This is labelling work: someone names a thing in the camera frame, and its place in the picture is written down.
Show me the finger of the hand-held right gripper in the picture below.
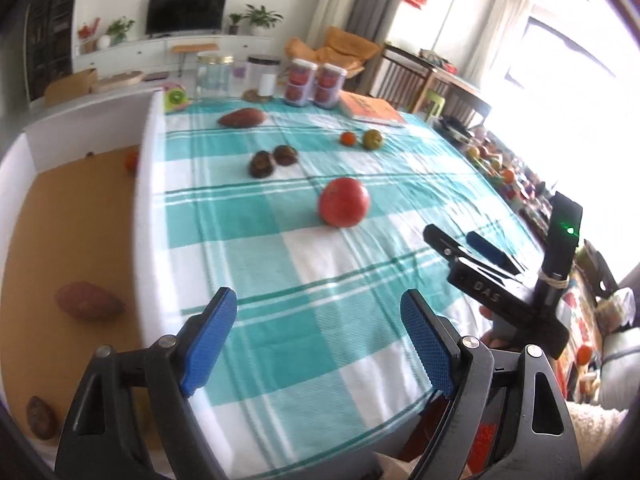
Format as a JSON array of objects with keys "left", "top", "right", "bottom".
[
  {"left": 423, "top": 224, "right": 482, "bottom": 267},
  {"left": 466, "top": 231, "right": 527, "bottom": 277}
]

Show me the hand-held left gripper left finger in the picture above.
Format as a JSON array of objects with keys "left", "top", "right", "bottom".
[{"left": 54, "top": 287, "right": 238, "bottom": 480}]

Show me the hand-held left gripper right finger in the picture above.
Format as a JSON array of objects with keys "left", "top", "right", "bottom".
[{"left": 400, "top": 288, "right": 583, "bottom": 480}]

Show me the large red tomato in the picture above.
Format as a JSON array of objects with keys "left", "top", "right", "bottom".
[{"left": 319, "top": 177, "right": 371, "bottom": 228}]

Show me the white cardboard box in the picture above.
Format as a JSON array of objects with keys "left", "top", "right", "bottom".
[{"left": 0, "top": 91, "right": 201, "bottom": 476}]

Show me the large sweet potato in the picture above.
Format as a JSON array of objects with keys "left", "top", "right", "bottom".
[{"left": 217, "top": 108, "right": 267, "bottom": 129}]

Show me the person's right hand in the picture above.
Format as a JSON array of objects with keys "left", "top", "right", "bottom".
[{"left": 479, "top": 304, "right": 522, "bottom": 354}]

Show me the colourful clutter pile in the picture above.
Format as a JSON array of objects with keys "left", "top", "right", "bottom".
[{"left": 462, "top": 127, "right": 556, "bottom": 226}]

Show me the teal checked tablecloth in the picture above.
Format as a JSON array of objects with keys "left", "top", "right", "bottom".
[{"left": 137, "top": 95, "right": 547, "bottom": 479}]

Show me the green plastic stool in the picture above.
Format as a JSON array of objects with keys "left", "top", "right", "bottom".
[{"left": 411, "top": 89, "right": 446, "bottom": 122}]

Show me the orange book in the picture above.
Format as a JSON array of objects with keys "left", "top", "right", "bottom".
[{"left": 339, "top": 91, "right": 407, "bottom": 128}]

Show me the wooden desk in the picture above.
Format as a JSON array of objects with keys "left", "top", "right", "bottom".
[{"left": 425, "top": 50, "right": 495, "bottom": 122}]

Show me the dark brown round fruit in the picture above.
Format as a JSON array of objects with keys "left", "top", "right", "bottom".
[
  {"left": 271, "top": 145, "right": 299, "bottom": 167},
  {"left": 249, "top": 150, "right": 275, "bottom": 179}
]

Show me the small brown potato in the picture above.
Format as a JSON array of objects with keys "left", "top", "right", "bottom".
[{"left": 26, "top": 396, "right": 59, "bottom": 441}]

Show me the red label jar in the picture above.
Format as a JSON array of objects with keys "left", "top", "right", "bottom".
[
  {"left": 313, "top": 63, "right": 347, "bottom": 110},
  {"left": 285, "top": 58, "right": 318, "bottom": 108}
]

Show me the white sheer curtain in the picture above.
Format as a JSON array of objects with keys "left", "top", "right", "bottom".
[{"left": 467, "top": 0, "right": 532, "bottom": 87}]

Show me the orange beanbag chair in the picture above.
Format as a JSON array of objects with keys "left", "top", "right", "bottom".
[{"left": 284, "top": 27, "right": 384, "bottom": 79}]

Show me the fruit print tissue box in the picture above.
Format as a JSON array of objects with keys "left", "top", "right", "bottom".
[{"left": 163, "top": 85, "right": 192, "bottom": 113}]

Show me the white canister with black lid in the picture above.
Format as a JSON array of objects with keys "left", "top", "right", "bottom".
[{"left": 245, "top": 55, "right": 281, "bottom": 98}]

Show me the grey curtain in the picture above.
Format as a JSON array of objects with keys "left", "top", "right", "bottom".
[{"left": 345, "top": 0, "right": 417, "bottom": 47}]

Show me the clear glass jar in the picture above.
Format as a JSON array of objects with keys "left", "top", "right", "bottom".
[{"left": 196, "top": 52, "right": 235, "bottom": 101}]

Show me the cream curtain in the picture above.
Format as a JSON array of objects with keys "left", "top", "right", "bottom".
[{"left": 306, "top": 0, "right": 372, "bottom": 49}]

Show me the round wooden board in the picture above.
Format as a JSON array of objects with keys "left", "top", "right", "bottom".
[{"left": 91, "top": 71, "right": 146, "bottom": 94}]

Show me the large green potted plant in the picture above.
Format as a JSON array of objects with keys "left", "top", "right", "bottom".
[{"left": 243, "top": 5, "right": 284, "bottom": 37}]

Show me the brown cardboard box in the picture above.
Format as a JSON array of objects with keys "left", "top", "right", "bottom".
[{"left": 44, "top": 68, "right": 99, "bottom": 106}]

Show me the wooden stool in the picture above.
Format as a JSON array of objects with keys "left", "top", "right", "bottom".
[{"left": 171, "top": 43, "right": 220, "bottom": 77}]

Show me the white television cabinet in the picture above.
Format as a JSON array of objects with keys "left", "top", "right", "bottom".
[{"left": 74, "top": 34, "right": 281, "bottom": 77}]

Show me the green plant in white vase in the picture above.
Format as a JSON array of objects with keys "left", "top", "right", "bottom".
[{"left": 96, "top": 16, "right": 136, "bottom": 51}]

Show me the black television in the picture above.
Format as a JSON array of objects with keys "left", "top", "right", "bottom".
[{"left": 146, "top": 0, "right": 228, "bottom": 36}]

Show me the red flower arrangement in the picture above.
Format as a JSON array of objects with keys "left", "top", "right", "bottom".
[{"left": 77, "top": 17, "right": 101, "bottom": 54}]

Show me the dark display cabinet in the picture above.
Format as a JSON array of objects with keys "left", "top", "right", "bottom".
[{"left": 24, "top": 0, "right": 84, "bottom": 104}]

